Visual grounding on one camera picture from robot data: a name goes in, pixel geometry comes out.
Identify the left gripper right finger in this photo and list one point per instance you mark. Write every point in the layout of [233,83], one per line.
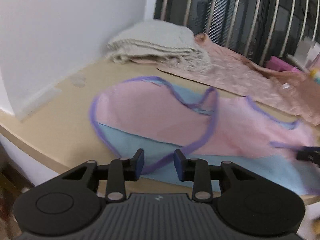
[244,200]

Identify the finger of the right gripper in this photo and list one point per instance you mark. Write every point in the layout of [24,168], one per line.
[311,154]

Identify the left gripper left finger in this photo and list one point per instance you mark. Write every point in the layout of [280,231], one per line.
[75,199]

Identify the pink blue mesh garment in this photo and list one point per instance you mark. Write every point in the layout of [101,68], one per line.
[152,114]

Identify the pink quilted jacket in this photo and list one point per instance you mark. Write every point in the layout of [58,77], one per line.
[291,92]

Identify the yellow white plush toy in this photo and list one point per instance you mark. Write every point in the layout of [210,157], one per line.
[315,75]

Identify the magenta pink box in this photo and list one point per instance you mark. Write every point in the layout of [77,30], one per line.
[274,63]

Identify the stack of white boxes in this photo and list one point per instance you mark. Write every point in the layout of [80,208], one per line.
[306,52]

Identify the clear plastic clip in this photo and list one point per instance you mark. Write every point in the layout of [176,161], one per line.
[78,80]

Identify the metal window railing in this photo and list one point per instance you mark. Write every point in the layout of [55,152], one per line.
[257,29]

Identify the cream knitted fringed blanket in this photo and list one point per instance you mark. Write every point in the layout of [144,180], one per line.
[163,42]

